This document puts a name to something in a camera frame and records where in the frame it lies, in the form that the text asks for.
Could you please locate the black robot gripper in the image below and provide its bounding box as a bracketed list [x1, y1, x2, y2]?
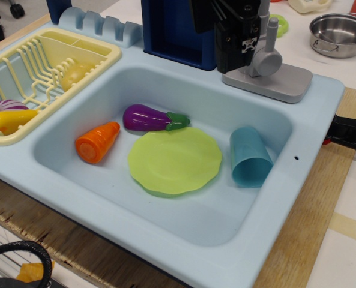
[189, 0, 261, 74]

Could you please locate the grey faucet lever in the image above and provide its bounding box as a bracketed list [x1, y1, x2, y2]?
[265, 17, 279, 53]

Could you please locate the grey toy faucet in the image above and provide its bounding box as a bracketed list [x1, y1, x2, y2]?
[222, 1, 313, 103]

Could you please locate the dark blue back panel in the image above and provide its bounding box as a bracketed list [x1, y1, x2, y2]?
[141, 0, 216, 71]

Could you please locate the cream plastic toy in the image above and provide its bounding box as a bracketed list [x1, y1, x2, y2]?
[288, 0, 333, 14]

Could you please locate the steel pot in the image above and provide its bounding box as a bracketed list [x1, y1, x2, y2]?
[309, 13, 356, 58]

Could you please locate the purple toy eggplant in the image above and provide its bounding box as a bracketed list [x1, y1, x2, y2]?
[122, 104, 190, 132]

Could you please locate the blue plastic cup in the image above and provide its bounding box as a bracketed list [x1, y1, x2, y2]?
[229, 127, 273, 188]

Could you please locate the green plastic plate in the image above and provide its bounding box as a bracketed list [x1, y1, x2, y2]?
[128, 127, 223, 197]

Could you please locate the light blue toy sink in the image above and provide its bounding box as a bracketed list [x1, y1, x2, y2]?
[0, 7, 346, 288]

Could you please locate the black clamp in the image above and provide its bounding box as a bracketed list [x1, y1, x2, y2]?
[324, 115, 356, 150]

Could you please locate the orange toy carrot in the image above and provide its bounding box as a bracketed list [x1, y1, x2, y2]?
[75, 122, 121, 164]

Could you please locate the yellow dish rack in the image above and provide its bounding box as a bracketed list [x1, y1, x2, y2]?
[0, 28, 122, 146]

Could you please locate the chair caster wheel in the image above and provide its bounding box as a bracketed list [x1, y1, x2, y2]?
[9, 0, 25, 19]

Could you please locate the purple toy onion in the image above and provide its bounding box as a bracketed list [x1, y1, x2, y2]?
[0, 99, 28, 112]

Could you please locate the yellow toy squash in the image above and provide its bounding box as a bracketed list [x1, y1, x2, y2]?
[0, 109, 38, 136]

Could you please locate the wooden board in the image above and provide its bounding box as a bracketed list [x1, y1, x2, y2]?
[0, 11, 356, 288]

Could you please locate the orange tape piece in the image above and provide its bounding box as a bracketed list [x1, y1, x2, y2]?
[16, 263, 44, 283]

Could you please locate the green toy ring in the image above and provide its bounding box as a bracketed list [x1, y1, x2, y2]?
[268, 14, 289, 38]

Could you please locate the dark blue post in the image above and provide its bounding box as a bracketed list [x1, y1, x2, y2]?
[46, 0, 72, 25]

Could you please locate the black cable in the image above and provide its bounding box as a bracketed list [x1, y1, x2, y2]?
[0, 240, 53, 288]

